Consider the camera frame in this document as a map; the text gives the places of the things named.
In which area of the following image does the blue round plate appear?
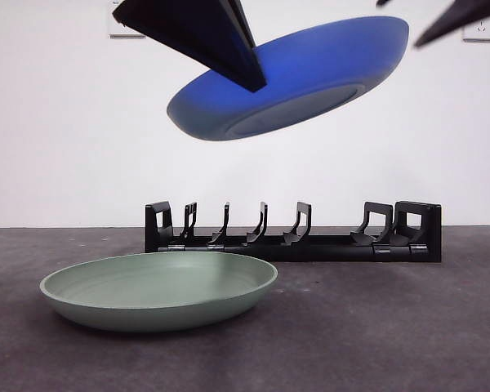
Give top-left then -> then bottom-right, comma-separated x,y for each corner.
166,15 -> 410,143

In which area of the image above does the pale green round plate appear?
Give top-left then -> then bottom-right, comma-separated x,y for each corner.
39,252 -> 278,332

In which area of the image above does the white wall power outlet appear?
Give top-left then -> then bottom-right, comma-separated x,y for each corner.
462,15 -> 490,42
108,0 -> 147,40

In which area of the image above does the black plate rack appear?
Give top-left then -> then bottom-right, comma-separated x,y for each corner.
145,200 -> 443,263

